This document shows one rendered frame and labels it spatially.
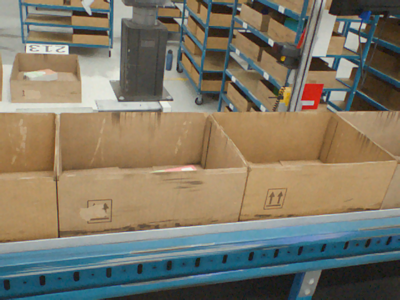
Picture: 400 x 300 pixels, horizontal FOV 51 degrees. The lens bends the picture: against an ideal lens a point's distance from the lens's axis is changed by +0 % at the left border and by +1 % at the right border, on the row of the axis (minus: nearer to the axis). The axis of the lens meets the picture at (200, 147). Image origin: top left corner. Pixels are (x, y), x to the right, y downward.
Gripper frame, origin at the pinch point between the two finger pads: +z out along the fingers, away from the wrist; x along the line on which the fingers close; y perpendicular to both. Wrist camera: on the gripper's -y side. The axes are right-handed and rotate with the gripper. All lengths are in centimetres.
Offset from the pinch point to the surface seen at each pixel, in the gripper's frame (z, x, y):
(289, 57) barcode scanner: 54, 29, 55
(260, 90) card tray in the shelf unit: 94, 98, 9
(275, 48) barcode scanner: 47, 27, 51
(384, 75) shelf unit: 127, 141, 79
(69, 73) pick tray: 21, 17, -48
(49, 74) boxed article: 15.5, 3.0, -45.8
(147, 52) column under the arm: 25.4, 13.9, 1.2
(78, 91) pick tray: 24.4, -10.5, -23.5
